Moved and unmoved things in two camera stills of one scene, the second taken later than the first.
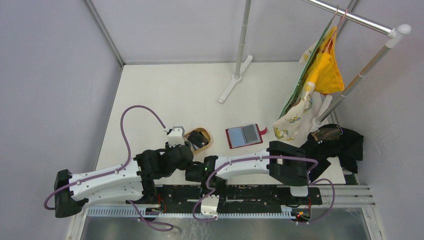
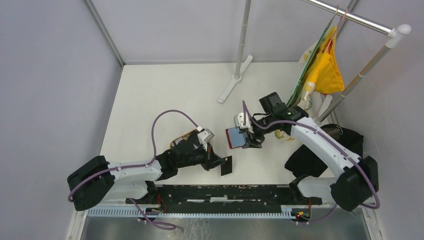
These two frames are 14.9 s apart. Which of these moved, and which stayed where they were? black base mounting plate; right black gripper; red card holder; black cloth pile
Moved: right black gripper
Stayed: black base mounting plate; red card holder; black cloth pile
